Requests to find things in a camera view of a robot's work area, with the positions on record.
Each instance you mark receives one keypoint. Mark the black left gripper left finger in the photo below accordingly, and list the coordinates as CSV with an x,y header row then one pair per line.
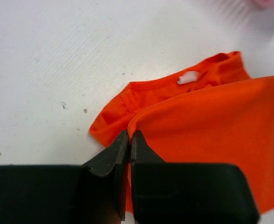
x,y
92,193

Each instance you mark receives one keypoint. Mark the light pink t-shirt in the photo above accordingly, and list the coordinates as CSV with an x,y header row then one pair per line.
x,y
262,4

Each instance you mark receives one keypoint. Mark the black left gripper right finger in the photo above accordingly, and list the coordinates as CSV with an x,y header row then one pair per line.
x,y
187,193

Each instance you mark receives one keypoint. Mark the orange t-shirt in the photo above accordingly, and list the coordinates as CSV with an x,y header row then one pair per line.
x,y
210,112

